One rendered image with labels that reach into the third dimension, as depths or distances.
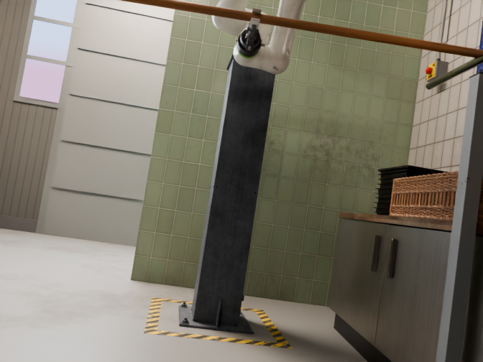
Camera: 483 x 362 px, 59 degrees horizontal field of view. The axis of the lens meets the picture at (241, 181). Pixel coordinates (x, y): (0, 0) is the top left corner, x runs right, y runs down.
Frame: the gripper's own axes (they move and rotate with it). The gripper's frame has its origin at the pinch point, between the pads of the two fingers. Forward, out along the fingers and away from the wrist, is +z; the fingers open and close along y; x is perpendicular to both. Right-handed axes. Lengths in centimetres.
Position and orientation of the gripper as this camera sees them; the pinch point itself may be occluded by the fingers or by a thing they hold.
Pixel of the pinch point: (255, 18)
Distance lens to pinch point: 156.1
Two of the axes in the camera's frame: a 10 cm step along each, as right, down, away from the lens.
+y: -1.5, 9.9, -0.6
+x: -9.9, -1.5, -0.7
